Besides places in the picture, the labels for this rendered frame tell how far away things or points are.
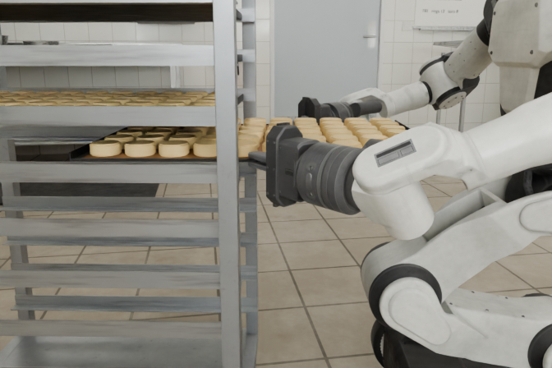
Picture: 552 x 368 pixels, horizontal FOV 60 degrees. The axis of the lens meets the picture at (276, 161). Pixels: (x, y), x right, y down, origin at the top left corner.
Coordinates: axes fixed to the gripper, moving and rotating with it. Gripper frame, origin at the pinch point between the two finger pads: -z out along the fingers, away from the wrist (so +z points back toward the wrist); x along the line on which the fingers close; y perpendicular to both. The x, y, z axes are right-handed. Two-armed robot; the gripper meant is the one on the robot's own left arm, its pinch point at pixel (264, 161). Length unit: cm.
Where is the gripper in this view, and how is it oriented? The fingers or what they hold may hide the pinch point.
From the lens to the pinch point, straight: 74.3
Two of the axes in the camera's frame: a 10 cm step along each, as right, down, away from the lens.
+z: 6.9, 1.5, -7.1
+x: 0.0, -9.8, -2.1
